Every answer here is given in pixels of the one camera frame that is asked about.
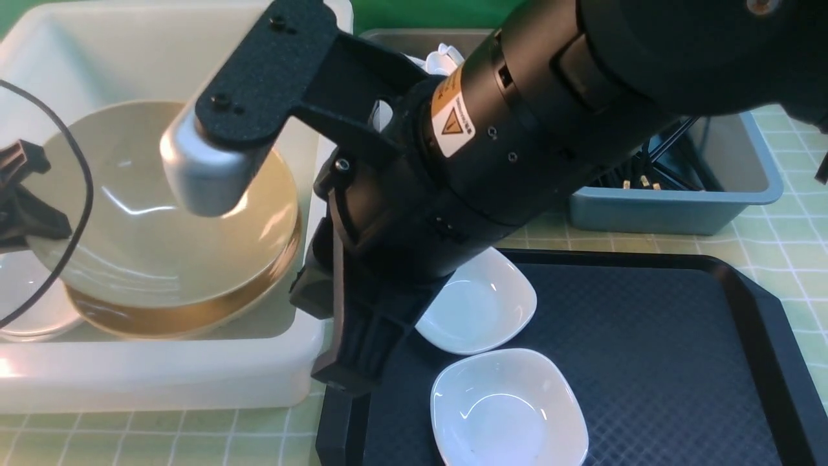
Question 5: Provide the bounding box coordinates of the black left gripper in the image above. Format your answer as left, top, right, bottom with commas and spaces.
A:
1, 140, 72, 250

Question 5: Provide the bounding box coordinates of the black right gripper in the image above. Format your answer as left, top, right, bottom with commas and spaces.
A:
290, 97, 518, 396

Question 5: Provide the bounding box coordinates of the white square dish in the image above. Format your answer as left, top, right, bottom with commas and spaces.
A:
431, 348, 589, 465
416, 247, 538, 356

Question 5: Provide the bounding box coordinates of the tan noodle bowl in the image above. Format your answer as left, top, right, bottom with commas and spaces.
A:
61, 100, 300, 309

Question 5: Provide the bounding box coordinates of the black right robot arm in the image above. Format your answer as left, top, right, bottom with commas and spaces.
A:
292, 1, 826, 395

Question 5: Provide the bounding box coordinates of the tan bowl in tub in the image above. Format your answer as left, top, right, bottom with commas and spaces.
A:
64, 213, 303, 341

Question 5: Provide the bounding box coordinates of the white dish in tub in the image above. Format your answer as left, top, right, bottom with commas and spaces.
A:
1, 252, 81, 342

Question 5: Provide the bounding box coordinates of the large white plastic tub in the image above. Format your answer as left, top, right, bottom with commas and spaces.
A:
2, 1, 325, 414

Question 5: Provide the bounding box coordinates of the pile of white spoons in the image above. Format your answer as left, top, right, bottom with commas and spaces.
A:
371, 43, 464, 131

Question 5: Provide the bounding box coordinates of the grey spoon bin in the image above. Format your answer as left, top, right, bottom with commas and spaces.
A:
360, 28, 493, 61

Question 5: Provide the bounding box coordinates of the green cloth backdrop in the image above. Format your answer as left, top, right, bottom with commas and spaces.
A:
351, 0, 521, 34

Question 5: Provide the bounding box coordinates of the bundle of black chopsticks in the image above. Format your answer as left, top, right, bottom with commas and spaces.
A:
589, 117, 715, 192

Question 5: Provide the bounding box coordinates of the black serving tray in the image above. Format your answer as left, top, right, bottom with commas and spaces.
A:
314, 250, 826, 465

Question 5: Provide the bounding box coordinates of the blue chopstick bin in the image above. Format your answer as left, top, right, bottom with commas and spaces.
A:
569, 113, 783, 236

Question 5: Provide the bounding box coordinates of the green checked tablecloth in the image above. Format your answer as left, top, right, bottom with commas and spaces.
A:
2, 106, 827, 465

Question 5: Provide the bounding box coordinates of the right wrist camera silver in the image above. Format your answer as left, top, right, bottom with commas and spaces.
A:
159, 95, 278, 217

